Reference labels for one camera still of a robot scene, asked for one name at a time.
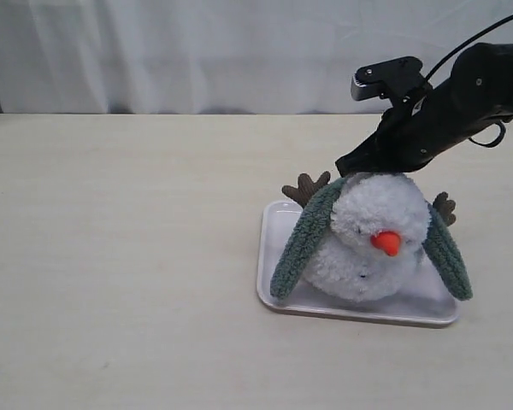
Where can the green knitted scarf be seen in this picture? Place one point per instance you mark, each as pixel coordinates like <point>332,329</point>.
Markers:
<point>299,256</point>

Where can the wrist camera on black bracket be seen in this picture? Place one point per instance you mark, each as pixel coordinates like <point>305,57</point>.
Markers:
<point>393,80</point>

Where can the white square tray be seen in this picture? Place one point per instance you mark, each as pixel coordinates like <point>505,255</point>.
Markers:
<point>423,302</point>

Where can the white plush snowman toy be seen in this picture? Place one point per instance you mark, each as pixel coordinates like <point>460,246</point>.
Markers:
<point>376,243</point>

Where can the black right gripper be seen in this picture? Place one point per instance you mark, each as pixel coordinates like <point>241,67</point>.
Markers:
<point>442,122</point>

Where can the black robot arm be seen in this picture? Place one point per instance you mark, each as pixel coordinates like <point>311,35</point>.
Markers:
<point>481,75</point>

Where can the white curtain backdrop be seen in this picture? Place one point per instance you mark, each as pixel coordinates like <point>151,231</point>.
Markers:
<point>216,57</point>

